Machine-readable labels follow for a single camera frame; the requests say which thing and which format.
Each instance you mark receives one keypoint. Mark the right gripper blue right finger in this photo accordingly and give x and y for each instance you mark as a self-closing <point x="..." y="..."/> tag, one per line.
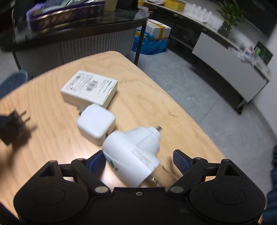
<point x="182" y="161"/>

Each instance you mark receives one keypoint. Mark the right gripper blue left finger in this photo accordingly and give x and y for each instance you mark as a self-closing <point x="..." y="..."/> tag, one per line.
<point x="96" y="163"/>

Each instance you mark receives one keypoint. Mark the white mosquito repellent plug heater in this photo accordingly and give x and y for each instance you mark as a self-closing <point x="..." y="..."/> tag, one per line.
<point x="133" y="154"/>

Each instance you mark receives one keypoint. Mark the white square power adapter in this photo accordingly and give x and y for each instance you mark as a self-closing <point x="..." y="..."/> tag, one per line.
<point x="96" y="123"/>

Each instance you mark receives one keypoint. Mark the white adapter packaging box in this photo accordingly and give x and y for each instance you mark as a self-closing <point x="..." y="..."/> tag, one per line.
<point x="86" y="88"/>

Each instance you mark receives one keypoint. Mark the black plug adapter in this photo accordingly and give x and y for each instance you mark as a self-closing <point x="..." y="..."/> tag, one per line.
<point x="13" y="127"/>

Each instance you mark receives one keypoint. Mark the long TV console cabinet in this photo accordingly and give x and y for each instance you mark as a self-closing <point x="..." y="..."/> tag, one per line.
<point x="247" y="74"/>

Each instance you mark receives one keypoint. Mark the blue chair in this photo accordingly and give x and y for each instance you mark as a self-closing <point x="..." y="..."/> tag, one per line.
<point x="13" y="81"/>

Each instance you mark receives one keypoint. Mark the blue plastic bag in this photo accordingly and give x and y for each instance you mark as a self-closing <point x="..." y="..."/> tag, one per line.
<point x="150" y="45"/>

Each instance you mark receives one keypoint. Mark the white yellow cardboard box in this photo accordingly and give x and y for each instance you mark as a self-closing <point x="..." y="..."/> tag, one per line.
<point x="157" y="29"/>

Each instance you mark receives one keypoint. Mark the white router with antennas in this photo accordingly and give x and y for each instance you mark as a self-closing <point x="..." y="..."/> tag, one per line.
<point x="197" y="12"/>

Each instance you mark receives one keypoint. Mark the black glass round table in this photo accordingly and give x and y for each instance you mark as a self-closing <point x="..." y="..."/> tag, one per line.
<point x="39" y="52"/>

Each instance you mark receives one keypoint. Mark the purple gold storage basket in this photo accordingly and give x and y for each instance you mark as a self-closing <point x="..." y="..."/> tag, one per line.
<point x="54" y="13"/>

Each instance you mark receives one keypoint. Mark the yellow box on console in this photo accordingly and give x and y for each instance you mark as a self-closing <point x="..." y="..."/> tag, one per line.
<point x="175" y="5"/>

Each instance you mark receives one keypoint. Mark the potted green plant on console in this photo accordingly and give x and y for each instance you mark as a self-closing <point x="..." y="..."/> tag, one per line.
<point x="232" y="15"/>

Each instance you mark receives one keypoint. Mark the black green picture frame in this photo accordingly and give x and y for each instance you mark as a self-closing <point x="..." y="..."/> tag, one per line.
<point x="261" y="51"/>

